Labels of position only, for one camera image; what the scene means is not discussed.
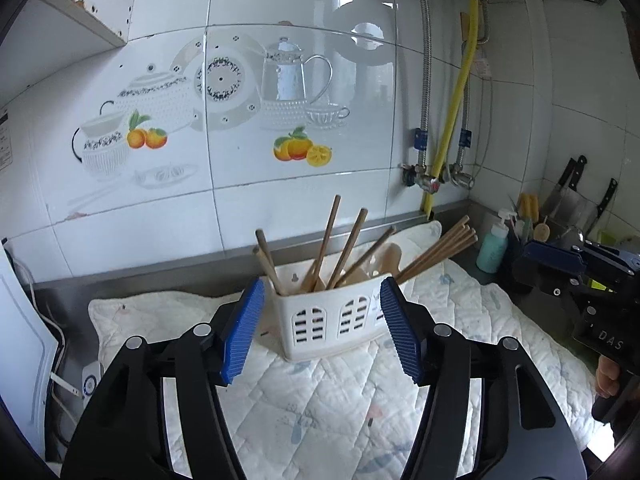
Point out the white plastic utensil holder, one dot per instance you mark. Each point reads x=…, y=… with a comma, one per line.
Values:
x=327, y=301

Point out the bunch of wooden chopsticks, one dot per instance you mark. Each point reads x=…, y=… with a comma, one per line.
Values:
x=440, y=249

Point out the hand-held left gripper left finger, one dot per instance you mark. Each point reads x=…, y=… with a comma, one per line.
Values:
x=244, y=332

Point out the white quilted mat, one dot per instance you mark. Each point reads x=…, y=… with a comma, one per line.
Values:
x=325, y=400

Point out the small wooden spoon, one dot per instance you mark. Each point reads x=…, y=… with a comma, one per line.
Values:
x=541, y=232

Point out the wall label sticker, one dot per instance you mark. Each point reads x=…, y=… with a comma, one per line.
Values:
x=4, y=140

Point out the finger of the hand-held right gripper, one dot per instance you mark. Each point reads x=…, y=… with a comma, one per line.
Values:
x=547, y=280
x=555, y=254

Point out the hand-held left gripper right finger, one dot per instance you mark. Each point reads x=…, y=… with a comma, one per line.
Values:
x=400, y=332

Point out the metal water valve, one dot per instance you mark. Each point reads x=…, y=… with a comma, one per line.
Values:
x=462, y=177

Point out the teal spray bottle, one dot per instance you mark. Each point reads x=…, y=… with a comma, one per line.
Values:
x=491, y=252

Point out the brown wooden chopstick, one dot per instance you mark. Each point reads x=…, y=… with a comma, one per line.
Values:
x=270, y=265

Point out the white plastic board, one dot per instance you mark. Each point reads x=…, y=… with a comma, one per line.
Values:
x=20, y=360

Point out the light wooden spatula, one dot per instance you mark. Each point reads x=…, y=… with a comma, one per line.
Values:
x=392, y=260

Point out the person's right hand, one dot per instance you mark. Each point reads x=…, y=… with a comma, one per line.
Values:
x=607, y=377

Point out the white wall shelf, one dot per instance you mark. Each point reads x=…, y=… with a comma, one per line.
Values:
x=85, y=15

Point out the black utensil container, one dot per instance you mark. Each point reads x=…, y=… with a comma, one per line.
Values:
x=520, y=265

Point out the white power strip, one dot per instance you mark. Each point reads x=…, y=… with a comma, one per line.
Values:
x=91, y=382

